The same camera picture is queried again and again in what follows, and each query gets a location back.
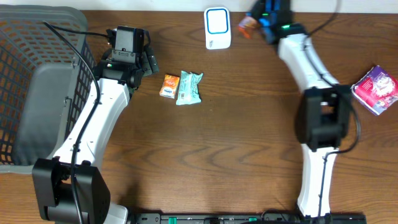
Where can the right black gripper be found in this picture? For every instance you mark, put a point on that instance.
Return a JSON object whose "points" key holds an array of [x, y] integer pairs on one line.
{"points": [[258, 12]]}

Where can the white barcode scanner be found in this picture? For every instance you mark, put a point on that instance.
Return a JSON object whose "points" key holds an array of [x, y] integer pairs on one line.
{"points": [[217, 28]]}

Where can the teal snack packet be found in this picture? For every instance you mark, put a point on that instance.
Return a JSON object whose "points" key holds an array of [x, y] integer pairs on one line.
{"points": [[188, 88]]}

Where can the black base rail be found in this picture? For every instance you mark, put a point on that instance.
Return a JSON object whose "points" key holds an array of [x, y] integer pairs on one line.
{"points": [[272, 217]]}

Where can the brown orange candy bar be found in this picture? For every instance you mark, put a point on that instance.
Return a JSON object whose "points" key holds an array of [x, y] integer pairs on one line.
{"points": [[247, 26]]}

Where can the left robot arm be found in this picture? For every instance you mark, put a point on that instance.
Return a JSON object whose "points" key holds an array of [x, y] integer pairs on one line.
{"points": [[69, 187]]}

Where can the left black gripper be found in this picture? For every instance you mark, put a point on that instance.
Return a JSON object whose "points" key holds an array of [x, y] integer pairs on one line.
{"points": [[150, 61]]}

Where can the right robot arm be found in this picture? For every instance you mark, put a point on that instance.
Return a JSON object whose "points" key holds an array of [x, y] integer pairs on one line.
{"points": [[323, 114]]}

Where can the grey plastic mesh basket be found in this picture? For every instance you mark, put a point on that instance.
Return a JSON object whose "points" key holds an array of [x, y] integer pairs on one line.
{"points": [[45, 81]]}

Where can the purple red snack bag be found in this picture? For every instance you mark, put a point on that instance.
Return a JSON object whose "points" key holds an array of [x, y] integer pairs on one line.
{"points": [[377, 90]]}

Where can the small orange snack packet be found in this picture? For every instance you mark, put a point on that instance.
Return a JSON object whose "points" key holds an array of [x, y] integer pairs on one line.
{"points": [[169, 86]]}

